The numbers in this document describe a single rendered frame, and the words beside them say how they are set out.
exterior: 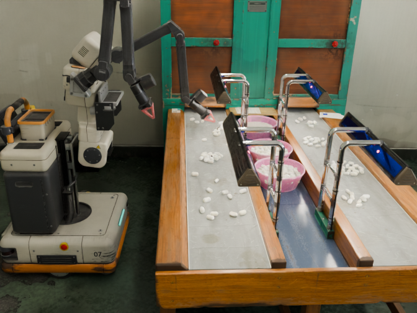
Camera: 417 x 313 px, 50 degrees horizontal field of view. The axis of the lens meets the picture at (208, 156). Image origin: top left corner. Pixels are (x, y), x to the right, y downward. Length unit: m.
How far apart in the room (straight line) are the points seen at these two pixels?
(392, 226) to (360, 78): 2.46
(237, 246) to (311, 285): 0.31
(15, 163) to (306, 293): 1.64
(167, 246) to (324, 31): 2.08
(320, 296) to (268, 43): 1.94
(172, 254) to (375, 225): 0.88
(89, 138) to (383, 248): 1.61
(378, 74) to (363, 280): 2.86
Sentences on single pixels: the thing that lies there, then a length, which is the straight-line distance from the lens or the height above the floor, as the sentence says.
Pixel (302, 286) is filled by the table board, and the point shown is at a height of 0.67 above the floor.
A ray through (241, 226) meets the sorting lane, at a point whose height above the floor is 0.74.
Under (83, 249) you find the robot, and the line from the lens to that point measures 2.70.
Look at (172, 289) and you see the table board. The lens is 1.67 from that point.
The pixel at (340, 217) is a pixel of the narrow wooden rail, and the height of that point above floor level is 0.76.
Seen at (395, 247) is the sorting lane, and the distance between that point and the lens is 1.93.
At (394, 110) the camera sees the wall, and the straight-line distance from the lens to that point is 4.55.
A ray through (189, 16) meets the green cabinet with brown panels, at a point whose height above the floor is 1.41.
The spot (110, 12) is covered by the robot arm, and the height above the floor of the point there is 1.52.
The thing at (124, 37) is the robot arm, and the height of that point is 1.41.
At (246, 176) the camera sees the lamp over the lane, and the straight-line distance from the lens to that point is 1.53.
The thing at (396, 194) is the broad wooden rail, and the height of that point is 0.76.
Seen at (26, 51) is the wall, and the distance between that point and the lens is 4.29.
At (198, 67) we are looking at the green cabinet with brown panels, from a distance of 3.20.
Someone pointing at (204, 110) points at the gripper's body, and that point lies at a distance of 2.82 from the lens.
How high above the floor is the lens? 1.76
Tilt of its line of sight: 24 degrees down
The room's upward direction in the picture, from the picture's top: 1 degrees clockwise
